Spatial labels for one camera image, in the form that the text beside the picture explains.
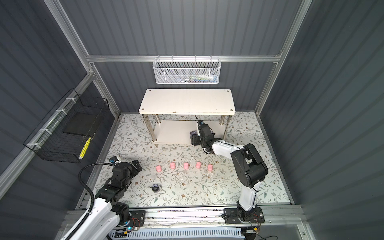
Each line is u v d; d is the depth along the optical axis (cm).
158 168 89
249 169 49
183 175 89
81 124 77
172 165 91
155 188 79
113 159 72
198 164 91
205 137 74
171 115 119
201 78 91
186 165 91
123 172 63
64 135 72
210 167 90
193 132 96
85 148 68
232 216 73
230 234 71
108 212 55
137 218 72
